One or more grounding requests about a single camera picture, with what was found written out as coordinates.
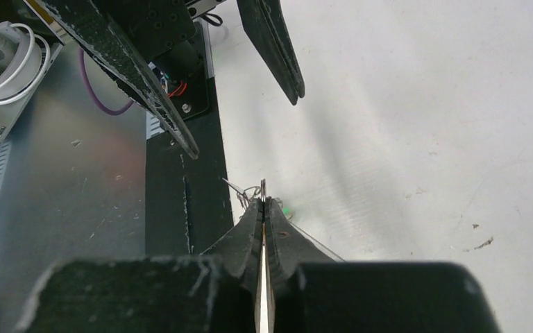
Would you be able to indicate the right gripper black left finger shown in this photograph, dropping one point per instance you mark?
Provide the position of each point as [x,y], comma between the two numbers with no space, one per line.
[216,291]

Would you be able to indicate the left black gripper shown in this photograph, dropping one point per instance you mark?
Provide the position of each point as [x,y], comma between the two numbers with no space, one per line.
[122,33]

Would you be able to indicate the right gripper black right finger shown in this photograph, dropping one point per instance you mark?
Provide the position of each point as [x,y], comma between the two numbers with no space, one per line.
[311,292]

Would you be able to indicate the large wire keyring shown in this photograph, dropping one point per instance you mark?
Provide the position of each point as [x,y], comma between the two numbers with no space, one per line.
[246,195]

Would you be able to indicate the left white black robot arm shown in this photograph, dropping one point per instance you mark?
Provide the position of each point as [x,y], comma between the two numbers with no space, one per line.
[181,63]

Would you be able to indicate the white headphones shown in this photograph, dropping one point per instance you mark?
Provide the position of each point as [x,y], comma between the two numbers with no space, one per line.
[24,60]

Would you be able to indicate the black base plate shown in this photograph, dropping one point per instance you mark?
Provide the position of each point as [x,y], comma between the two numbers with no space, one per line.
[187,204]

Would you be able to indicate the left white cable duct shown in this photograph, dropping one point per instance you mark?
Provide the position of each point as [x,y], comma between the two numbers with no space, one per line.
[153,126]

